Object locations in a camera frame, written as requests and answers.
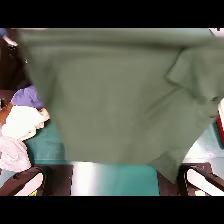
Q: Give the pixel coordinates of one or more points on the green T-shirt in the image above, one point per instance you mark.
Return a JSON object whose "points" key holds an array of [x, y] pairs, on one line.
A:
{"points": [[120, 100]]}

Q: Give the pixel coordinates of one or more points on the purple garment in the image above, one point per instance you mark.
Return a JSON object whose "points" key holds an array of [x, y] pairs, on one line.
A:
{"points": [[27, 96]]}

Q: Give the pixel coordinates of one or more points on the cream garment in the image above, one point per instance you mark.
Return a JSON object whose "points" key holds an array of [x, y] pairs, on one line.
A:
{"points": [[23, 121]]}

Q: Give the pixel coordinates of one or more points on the pink garment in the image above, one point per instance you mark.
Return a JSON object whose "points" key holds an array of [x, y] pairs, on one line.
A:
{"points": [[13, 155]]}

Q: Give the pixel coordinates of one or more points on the red garment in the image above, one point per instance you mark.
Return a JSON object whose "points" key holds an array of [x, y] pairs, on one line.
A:
{"points": [[219, 128]]}

